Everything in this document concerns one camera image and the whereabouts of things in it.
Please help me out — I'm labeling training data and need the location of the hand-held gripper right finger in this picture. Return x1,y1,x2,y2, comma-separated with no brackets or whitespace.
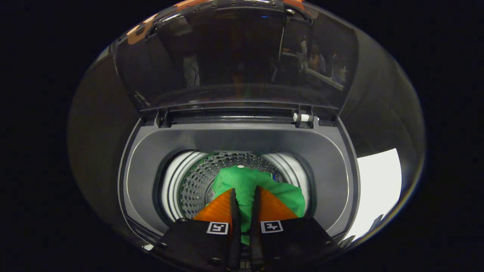
250,186,341,270

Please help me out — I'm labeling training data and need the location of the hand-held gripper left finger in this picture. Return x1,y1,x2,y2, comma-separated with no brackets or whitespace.
157,188,242,270

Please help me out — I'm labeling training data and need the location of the green polo shirt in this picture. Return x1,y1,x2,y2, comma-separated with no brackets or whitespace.
211,165,306,246

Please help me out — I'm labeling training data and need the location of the dark transparent washing machine lid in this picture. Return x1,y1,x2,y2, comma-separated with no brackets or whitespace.
113,0,360,114

